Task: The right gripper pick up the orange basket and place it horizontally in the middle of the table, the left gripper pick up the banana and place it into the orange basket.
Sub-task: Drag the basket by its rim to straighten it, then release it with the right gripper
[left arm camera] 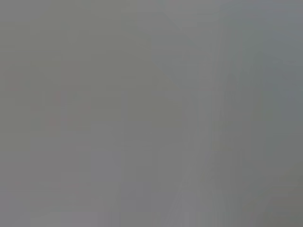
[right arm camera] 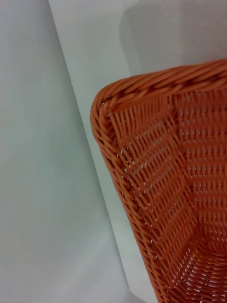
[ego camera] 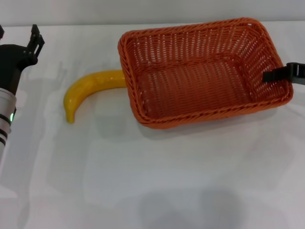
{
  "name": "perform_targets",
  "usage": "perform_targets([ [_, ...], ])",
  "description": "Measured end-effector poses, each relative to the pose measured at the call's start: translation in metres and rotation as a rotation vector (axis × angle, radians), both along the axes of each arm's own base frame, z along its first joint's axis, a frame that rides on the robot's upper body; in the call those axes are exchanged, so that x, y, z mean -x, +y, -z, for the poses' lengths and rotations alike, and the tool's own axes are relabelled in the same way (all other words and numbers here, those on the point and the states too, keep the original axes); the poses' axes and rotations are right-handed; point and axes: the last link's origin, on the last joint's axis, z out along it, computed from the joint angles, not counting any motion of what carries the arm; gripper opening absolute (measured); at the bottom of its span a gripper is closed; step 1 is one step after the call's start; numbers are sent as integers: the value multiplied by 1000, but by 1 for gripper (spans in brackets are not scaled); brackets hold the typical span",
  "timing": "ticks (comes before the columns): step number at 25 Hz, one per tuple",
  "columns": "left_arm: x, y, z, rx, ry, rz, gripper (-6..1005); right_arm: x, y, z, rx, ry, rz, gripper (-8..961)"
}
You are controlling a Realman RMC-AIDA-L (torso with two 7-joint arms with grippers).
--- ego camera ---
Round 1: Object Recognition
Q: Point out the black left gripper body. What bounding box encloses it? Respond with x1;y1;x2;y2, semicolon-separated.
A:
0;44;38;96

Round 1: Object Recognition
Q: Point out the yellow plastic banana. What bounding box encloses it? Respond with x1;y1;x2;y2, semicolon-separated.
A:
63;69;127;124

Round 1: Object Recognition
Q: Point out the orange woven plastic basket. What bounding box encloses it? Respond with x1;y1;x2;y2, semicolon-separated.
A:
117;17;294;130

